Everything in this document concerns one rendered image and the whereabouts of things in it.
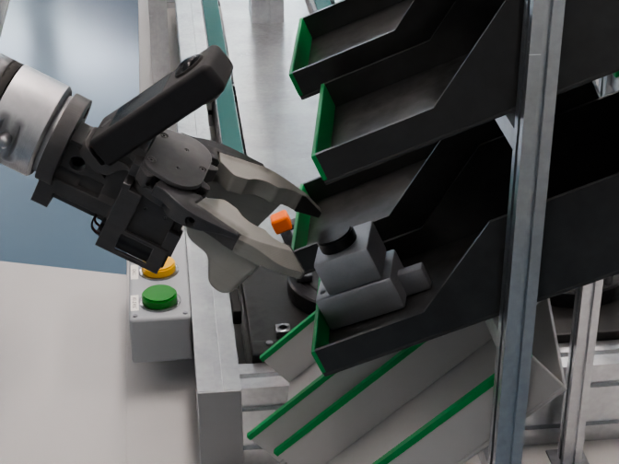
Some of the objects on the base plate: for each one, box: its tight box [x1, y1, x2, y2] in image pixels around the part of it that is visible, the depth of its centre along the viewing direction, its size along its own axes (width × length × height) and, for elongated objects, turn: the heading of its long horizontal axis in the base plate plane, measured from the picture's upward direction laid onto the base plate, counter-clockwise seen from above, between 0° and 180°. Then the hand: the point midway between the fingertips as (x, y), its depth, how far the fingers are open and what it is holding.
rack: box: [487, 0, 615, 464], centre depth 109 cm, size 21×36×80 cm, turn 7°
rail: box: [177, 105, 244, 464], centre depth 178 cm, size 6×89×11 cm, turn 7°
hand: (305, 230), depth 102 cm, fingers open, 8 cm apart
